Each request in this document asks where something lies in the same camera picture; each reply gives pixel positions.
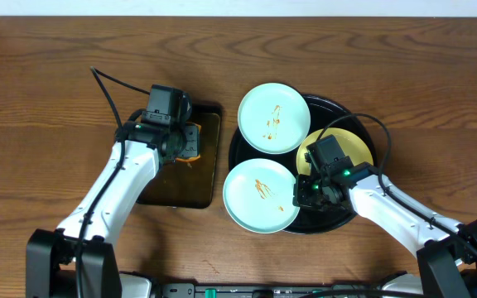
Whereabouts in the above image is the orange green scrub sponge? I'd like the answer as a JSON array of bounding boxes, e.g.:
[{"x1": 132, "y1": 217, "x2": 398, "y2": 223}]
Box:
[{"x1": 176, "y1": 122, "x2": 201, "y2": 162}]

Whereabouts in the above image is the yellow plate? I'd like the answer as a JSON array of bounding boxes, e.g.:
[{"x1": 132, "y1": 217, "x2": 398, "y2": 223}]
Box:
[{"x1": 296, "y1": 127, "x2": 374, "y2": 175}]

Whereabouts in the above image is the mint plate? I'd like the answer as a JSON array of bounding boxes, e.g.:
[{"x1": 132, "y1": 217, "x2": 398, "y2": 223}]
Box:
[
  {"x1": 238, "y1": 83, "x2": 311, "y2": 155},
  {"x1": 223, "y1": 158, "x2": 300, "y2": 233}
]

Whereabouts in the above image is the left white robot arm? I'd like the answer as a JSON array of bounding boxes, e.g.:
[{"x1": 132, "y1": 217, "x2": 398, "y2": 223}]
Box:
[{"x1": 26, "y1": 121, "x2": 201, "y2": 297}]

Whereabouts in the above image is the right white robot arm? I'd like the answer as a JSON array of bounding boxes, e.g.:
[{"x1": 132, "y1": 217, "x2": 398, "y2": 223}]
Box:
[{"x1": 293, "y1": 163, "x2": 477, "y2": 297}]

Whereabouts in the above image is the black rectangular water tray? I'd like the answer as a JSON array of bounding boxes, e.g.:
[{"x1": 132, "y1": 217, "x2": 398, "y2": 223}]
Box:
[{"x1": 137, "y1": 103, "x2": 222, "y2": 209}]

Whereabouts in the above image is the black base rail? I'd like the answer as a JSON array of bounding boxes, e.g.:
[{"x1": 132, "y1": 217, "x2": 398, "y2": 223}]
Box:
[{"x1": 151, "y1": 283, "x2": 377, "y2": 298}]

